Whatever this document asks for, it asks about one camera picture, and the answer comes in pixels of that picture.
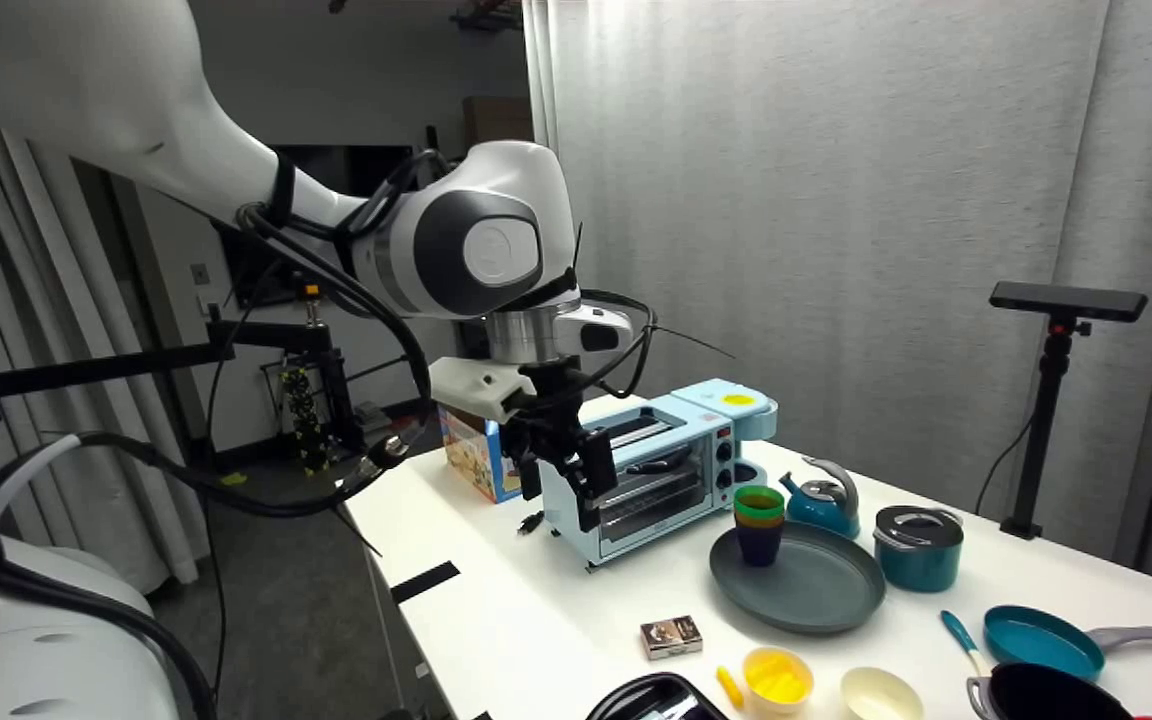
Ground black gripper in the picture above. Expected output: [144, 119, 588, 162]
[503, 358, 615, 528]

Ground yellow bowl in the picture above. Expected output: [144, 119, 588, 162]
[741, 648, 815, 720]

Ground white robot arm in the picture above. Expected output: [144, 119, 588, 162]
[0, 0, 596, 720]

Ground cream bowl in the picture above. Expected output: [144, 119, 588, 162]
[839, 669, 926, 720]

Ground cardboard snack box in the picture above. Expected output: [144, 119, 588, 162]
[440, 409, 520, 502]

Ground light blue toaster oven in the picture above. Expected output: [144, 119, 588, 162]
[539, 380, 782, 567]

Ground stacked colourful cups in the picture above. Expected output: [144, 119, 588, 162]
[732, 485, 784, 567]

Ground small dark card box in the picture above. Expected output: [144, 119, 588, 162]
[642, 617, 706, 659]

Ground grey-blue plate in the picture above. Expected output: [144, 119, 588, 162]
[709, 528, 883, 637]

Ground teal pot with lid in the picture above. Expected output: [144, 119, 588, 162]
[872, 502, 963, 590]

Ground teal frying pan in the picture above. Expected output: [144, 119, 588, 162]
[984, 604, 1152, 681]

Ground black frying pan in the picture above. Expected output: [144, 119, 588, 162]
[963, 662, 1131, 720]

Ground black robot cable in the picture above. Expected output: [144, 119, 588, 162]
[0, 143, 660, 720]

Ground teal handled utensil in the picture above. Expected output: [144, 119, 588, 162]
[941, 609, 987, 677]

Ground black camera on tripod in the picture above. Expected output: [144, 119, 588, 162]
[987, 279, 1147, 538]

